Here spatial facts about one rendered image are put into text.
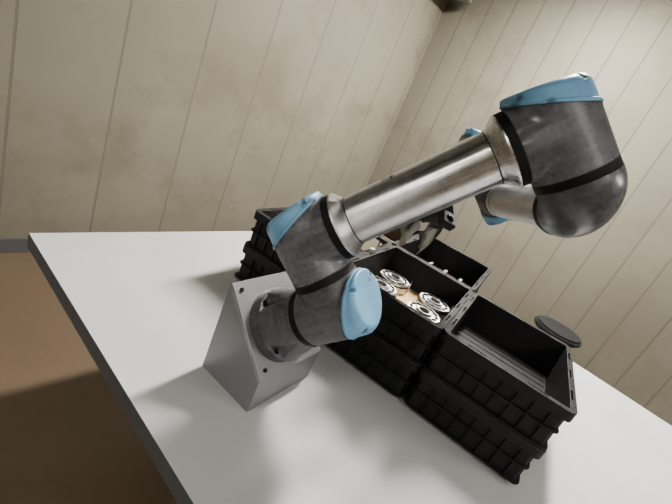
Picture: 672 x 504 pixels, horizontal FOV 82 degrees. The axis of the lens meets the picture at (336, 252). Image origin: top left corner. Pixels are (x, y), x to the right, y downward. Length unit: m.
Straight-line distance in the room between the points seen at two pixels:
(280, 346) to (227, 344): 0.11
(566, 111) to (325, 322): 0.47
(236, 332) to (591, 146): 0.65
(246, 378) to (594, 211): 0.64
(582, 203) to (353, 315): 0.37
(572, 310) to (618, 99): 1.51
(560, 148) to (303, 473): 0.66
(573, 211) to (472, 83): 3.14
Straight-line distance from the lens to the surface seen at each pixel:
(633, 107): 3.44
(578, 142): 0.62
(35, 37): 2.22
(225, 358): 0.83
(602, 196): 0.64
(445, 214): 1.06
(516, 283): 3.46
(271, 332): 0.75
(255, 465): 0.77
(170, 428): 0.78
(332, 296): 0.66
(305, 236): 0.64
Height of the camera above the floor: 1.29
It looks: 20 degrees down
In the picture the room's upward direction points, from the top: 24 degrees clockwise
